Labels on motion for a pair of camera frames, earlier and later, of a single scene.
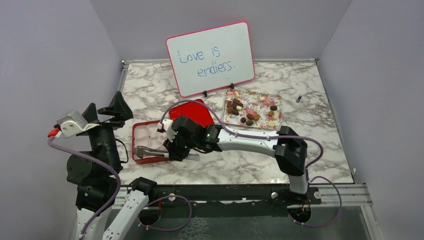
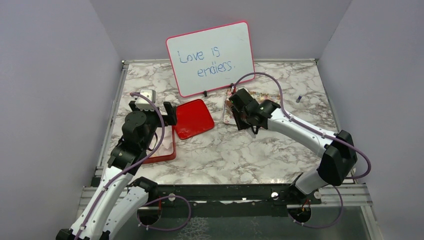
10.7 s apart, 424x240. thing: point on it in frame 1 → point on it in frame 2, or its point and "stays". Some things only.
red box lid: (196, 111) stays
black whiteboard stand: (231, 85) stays
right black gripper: (174, 154) → (240, 124)
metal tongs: (141, 151) → (250, 131)
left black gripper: (118, 107) → (170, 119)
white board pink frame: (212, 58) stays
